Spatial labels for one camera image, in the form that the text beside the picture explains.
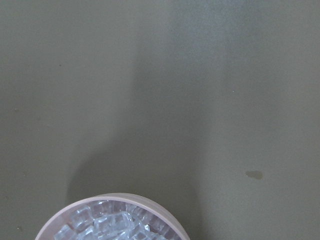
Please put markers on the pink bowl of ice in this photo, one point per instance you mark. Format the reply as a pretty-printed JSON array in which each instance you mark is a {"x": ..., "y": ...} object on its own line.
[{"x": 113, "y": 216}]

